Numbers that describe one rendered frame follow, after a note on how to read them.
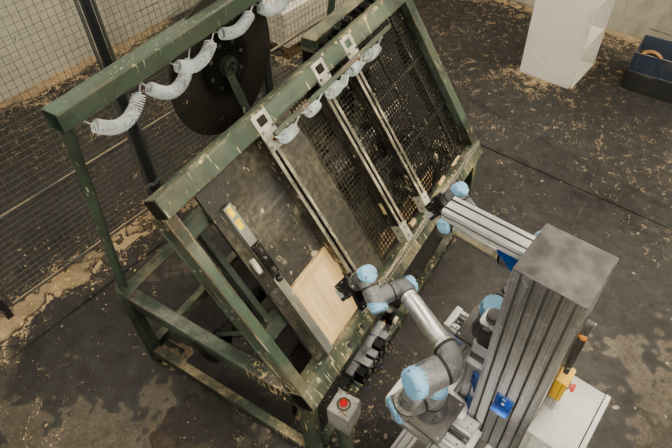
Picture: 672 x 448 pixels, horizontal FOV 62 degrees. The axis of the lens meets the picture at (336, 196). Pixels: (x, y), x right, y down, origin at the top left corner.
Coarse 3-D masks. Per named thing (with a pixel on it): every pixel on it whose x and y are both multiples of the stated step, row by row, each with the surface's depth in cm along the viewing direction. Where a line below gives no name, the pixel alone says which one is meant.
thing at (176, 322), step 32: (352, 192) 397; (160, 256) 348; (128, 288) 332; (256, 288) 338; (160, 320) 318; (160, 352) 370; (224, 352) 300; (288, 352) 294; (352, 384) 349; (256, 416) 337
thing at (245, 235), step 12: (228, 204) 249; (228, 216) 248; (240, 240) 256; (252, 240) 256; (252, 252) 257; (288, 288) 269; (288, 300) 269; (300, 312) 273; (312, 324) 278; (312, 336) 281; (324, 336) 283; (324, 348) 283
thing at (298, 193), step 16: (256, 128) 254; (272, 128) 260; (288, 128) 254; (256, 144) 266; (272, 144) 260; (272, 160) 267; (288, 176) 270; (288, 192) 277; (304, 192) 277; (304, 208) 278; (320, 224) 282; (320, 240) 289; (336, 240) 290; (336, 256) 291; (352, 272) 300
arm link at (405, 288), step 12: (408, 276) 229; (396, 288) 225; (408, 288) 224; (408, 300) 220; (420, 300) 219; (420, 312) 215; (420, 324) 213; (432, 324) 210; (432, 336) 208; (444, 336) 206; (444, 348) 201; (456, 348) 201; (456, 360) 197; (456, 372) 195
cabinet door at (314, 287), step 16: (320, 256) 288; (304, 272) 280; (320, 272) 288; (336, 272) 295; (304, 288) 279; (320, 288) 287; (304, 304) 278; (320, 304) 286; (336, 304) 294; (352, 304) 302; (320, 320) 285; (336, 320) 293; (336, 336) 292
